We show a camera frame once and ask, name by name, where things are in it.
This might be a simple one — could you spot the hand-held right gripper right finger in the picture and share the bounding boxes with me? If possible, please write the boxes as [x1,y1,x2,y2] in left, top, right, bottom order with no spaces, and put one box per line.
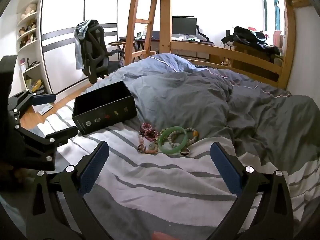
[210,141,294,240]

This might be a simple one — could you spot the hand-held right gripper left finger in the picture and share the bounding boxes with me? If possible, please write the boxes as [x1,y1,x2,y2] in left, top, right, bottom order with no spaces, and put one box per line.
[26,141,113,240]

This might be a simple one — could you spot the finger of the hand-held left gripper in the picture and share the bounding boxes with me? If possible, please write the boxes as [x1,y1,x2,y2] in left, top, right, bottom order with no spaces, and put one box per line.
[7,89,56,117]
[15,126,79,172]

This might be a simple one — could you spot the black cardboard box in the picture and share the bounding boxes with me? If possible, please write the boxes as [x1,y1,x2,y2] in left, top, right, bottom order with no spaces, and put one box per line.
[72,81,138,135]

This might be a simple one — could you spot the bead bracelet with amber bead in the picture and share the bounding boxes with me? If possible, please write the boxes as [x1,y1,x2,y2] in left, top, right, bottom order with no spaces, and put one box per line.
[184,127,200,145]

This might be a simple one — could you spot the green jade bangle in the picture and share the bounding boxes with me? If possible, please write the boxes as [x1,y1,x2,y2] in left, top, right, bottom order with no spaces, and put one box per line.
[158,126,188,154]

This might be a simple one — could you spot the pale bead bracelet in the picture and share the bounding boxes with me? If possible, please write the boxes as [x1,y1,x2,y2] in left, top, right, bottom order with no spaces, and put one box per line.
[137,132,160,155]

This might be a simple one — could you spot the small grey-green bead bracelet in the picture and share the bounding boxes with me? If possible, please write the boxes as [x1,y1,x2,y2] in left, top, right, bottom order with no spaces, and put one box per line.
[160,129,187,147]

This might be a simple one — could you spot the pink bead bracelet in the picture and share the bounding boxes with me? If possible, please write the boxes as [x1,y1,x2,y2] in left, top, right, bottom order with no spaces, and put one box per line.
[139,123,160,142]

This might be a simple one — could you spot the person's right hand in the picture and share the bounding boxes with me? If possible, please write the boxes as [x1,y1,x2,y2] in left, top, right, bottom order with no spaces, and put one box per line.
[152,231,175,240]

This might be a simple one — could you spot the printed paper sheet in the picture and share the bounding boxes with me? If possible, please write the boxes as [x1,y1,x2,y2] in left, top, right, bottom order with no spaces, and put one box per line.
[39,104,54,115]

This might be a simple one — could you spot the yellow toy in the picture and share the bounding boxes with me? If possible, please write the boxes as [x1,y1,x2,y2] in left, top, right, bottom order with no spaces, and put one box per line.
[30,79,44,92]

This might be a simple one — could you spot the white bookshelf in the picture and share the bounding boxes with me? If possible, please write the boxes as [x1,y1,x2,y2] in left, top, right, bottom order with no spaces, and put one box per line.
[15,0,54,98]

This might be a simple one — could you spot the white sliding wardrobe doors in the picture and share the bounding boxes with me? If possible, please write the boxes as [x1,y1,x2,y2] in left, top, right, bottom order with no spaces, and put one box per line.
[40,0,119,97]

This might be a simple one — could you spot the light blue garment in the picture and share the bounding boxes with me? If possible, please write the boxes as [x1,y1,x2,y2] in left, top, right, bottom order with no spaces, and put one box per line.
[74,19,92,70]

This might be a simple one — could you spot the white grey striped bed sheet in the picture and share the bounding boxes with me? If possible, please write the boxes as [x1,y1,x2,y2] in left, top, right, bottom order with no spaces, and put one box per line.
[20,102,320,240]

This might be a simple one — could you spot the black office chair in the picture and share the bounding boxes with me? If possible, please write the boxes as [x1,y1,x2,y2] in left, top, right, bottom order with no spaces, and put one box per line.
[80,20,125,83]

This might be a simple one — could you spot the brown plush toy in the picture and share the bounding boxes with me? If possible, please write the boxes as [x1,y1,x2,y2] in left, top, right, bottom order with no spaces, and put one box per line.
[19,20,37,37]

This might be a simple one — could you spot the grey-blue duvet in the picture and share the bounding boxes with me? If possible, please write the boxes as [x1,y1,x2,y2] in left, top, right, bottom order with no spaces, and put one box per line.
[85,53,320,195]

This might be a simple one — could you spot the beige plush toy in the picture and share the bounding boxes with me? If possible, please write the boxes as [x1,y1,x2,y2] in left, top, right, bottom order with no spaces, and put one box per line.
[21,3,38,19]

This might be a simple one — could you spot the wooden desk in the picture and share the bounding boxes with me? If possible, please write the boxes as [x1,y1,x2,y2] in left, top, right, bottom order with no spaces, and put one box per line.
[109,38,215,63]

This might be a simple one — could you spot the wooden ladder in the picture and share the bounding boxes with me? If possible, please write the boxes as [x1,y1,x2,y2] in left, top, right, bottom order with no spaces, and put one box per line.
[124,0,160,67]

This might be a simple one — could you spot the pile of dark clothes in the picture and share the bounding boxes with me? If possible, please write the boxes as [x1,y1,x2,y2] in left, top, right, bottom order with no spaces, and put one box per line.
[221,26,282,55]

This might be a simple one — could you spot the black computer monitor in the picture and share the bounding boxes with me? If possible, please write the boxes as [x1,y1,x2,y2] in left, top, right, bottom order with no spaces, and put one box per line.
[172,17,197,37]

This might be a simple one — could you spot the window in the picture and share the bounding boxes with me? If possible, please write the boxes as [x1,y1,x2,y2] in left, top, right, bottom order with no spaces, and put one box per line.
[261,0,287,38]

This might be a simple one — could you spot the wooden loft bed frame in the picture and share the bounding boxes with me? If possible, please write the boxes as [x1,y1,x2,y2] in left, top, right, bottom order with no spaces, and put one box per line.
[160,0,313,89]

